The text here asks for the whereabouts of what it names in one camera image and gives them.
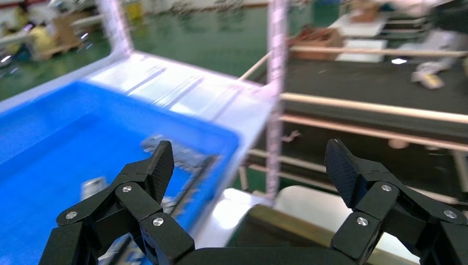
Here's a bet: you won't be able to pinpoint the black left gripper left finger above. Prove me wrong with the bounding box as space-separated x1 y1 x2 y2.
38 140 195 265

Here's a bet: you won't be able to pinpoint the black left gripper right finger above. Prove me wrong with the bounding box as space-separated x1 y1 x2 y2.
324 138 468 265

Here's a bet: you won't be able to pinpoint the small grey metal part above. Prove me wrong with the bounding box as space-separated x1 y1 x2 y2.
81 177 109 200

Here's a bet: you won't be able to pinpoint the long dark metal part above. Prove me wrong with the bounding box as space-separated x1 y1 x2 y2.
169 155 220 220

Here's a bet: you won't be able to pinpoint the grey slotted metal part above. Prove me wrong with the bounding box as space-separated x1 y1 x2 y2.
140 134 220 173

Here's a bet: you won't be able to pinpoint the blue plastic bin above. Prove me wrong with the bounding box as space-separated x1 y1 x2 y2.
0 80 242 265

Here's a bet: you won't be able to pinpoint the white flat boards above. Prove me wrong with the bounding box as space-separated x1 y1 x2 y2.
329 13 389 63

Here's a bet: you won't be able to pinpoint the brown crate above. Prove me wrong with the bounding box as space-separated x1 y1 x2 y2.
289 25 344 61

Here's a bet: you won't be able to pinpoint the white perforated shelf upright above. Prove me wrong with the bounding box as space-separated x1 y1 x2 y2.
97 0 134 56
265 0 290 200

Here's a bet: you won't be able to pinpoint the person in dark top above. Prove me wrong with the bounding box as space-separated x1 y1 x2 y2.
411 0 468 91

